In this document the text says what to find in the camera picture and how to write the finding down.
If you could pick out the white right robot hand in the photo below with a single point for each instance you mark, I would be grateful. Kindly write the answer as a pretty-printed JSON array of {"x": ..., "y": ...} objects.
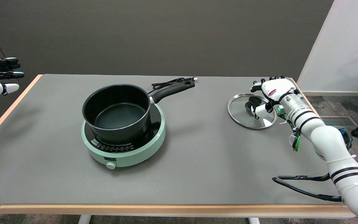
[{"x": 278, "y": 88}]

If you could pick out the glass pot lid steel rim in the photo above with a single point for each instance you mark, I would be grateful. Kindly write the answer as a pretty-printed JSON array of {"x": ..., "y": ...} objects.
[{"x": 238, "y": 112}]

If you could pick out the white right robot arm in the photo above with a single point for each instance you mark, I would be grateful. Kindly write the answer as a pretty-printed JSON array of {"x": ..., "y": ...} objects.
[{"x": 328, "y": 140}]

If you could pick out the grey floor vent grille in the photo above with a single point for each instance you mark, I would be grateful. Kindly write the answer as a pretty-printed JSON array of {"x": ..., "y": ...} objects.
[{"x": 337, "y": 121}]

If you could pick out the white table leg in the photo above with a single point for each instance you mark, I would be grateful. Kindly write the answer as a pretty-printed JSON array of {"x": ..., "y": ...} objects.
[
  {"x": 84, "y": 219},
  {"x": 254, "y": 221}
]

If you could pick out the mint green induction cooker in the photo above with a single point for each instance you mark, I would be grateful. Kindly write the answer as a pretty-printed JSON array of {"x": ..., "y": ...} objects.
[{"x": 129, "y": 158}]

